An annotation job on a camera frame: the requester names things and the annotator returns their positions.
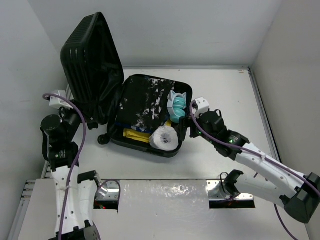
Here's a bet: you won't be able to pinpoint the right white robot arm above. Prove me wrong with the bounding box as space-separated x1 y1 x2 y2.
178 109 320 224

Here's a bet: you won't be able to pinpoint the black suitcase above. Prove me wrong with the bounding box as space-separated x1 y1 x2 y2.
60 12 193 158

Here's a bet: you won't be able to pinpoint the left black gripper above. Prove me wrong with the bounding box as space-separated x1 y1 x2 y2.
59 99 97 142

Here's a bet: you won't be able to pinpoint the teal cat-ear headphones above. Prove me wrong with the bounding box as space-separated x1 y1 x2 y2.
167 90 187 124

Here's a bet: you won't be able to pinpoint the blue white patterned shorts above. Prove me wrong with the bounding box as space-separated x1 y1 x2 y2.
114 122 153 134

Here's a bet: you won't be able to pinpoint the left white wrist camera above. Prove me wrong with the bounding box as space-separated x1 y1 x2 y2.
49 90 74 110

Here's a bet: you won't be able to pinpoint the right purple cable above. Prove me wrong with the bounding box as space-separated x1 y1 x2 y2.
189 99 320 240

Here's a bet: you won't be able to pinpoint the white cloth bundle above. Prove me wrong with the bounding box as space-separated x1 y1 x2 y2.
149 125 179 152

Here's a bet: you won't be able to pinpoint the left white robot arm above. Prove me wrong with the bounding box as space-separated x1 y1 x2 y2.
40 108 100 240

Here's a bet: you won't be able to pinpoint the yellow pants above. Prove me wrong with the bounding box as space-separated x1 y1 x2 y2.
123 120 172 144

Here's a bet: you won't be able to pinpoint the purple cable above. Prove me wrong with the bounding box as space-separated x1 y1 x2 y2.
189 99 320 240
42 93 121 240

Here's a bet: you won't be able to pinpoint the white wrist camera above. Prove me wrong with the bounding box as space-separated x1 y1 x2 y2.
49 90 74 110
191 97 210 119

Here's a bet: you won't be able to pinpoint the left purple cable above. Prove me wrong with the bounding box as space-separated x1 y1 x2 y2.
42 93 121 240

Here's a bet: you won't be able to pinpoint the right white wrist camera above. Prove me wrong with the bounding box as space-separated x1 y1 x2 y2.
191 97 210 119

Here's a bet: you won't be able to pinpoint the black white patterned garment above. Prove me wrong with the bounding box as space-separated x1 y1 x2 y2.
115 74 176 132

